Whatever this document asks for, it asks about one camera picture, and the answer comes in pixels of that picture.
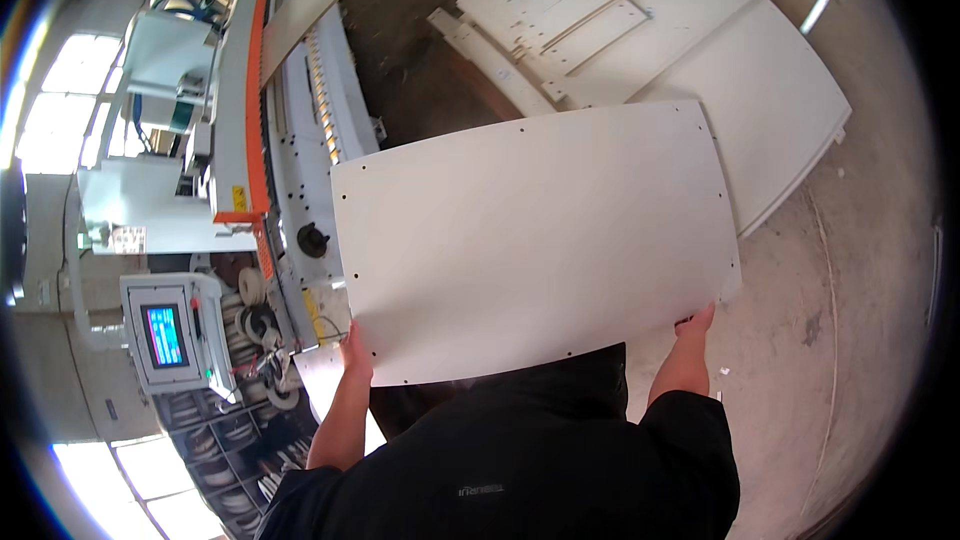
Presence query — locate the person's right hand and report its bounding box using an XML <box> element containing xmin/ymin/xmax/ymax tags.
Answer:
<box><xmin>674</xmin><ymin>302</ymin><xmax>718</xmax><ymax>344</ymax></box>

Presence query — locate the person's left hand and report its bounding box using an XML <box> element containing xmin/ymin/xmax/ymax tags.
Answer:
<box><xmin>340</xmin><ymin>318</ymin><xmax>375</xmax><ymax>386</ymax></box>

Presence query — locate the large white drilled panel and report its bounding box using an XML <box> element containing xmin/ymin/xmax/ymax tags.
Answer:
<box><xmin>330</xmin><ymin>99</ymin><xmax>744</xmax><ymax>388</ymax></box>

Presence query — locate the black machine knob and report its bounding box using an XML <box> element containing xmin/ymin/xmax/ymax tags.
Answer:
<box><xmin>297</xmin><ymin>222</ymin><xmax>332</xmax><ymax>259</ymax></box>

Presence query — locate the grey control panel with screen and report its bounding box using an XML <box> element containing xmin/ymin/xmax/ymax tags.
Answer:
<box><xmin>119</xmin><ymin>272</ymin><xmax>241</xmax><ymax>399</ymax></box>

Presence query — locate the person's body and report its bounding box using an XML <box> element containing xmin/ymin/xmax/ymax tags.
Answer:
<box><xmin>255</xmin><ymin>342</ymin><xmax>742</xmax><ymax>540</ymax></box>

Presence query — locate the large white floor panel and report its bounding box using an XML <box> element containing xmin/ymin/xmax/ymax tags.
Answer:
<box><xmin>558</xmin><ymin>0</ymin><xmax>853</xmax><ymax>239</ymax></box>

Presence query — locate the white and orange edge banding machine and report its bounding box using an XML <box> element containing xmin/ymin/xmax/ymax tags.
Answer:
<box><xmin>75</xmin><ymin>0</ymin><xmax>391</xmax><ymax>350</ymax></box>

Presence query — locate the pile of small white boards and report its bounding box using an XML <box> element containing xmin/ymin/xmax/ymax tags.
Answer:
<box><xmin>427</xmin><ymin>0</ymin><xmax>680</xmax><ymax>120</ymax></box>

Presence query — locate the white strip piece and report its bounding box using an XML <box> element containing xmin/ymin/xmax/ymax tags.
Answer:
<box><xmin>798</xmin><ymin>0</ymin><xmax>840</xmax><ymax>36</ymax></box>

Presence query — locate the long pale wooden board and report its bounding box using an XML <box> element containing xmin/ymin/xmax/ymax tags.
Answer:
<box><xmin>258</xmin><ymin>0</ymin><xmax>408</xmax><ymax>88</ymax></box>

